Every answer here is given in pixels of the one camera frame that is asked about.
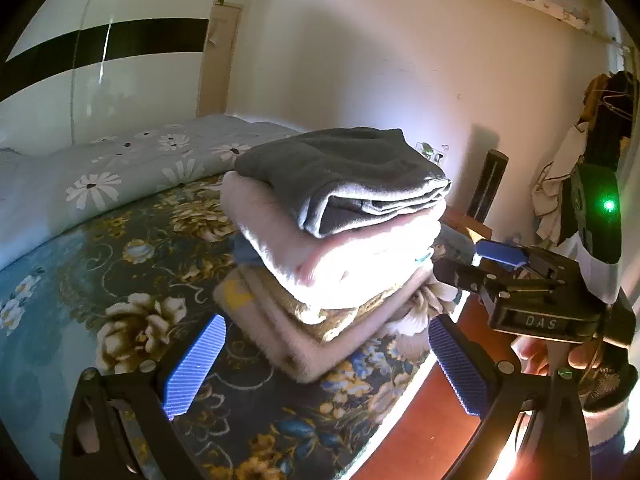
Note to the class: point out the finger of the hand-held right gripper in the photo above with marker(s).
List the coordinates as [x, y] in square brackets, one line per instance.
[455, 275]
[500, 252]

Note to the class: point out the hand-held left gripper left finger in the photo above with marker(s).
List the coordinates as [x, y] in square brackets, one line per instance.
[195, 365]

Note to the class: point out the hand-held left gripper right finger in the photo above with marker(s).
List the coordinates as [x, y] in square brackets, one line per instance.
[460, 370]

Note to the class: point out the grey garment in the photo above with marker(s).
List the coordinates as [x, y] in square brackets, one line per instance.
[340, 170]

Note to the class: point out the person's right forearm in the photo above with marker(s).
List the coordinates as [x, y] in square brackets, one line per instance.
[607, 430]

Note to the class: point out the person's right hand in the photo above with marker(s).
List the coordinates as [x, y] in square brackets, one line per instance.
[532, 355]

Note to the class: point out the wooden side table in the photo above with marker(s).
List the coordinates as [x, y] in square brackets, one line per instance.
[465, 225]

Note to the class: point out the black cylinder on nightstand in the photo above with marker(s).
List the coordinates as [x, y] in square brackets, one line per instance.
[487, 185]

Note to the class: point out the hanging white garment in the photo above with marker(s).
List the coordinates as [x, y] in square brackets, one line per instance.
[552, 185]

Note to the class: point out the folded beige garment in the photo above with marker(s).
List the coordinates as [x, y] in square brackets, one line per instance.
[280, 340]

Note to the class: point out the folded blue garment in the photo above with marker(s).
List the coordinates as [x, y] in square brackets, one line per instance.
[242, 252]

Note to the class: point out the folded tan garment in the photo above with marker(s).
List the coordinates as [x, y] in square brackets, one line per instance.
[340, 327]

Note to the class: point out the teal floral bed sheet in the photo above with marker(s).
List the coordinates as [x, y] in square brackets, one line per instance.
[75, 310]

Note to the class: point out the folded pale pink garment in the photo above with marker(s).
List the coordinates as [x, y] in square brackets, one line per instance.
[280, 240]

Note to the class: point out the hanging black garment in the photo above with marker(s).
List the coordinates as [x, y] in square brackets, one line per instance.
[607, 130]

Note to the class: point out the light blue daisy quilt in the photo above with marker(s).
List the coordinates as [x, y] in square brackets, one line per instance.
[100, 180]

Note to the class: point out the white wardrobe black stripe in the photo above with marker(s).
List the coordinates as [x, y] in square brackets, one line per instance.
[125, 85]

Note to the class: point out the small white wall fixture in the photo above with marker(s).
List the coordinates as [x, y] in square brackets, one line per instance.
[430, 151]

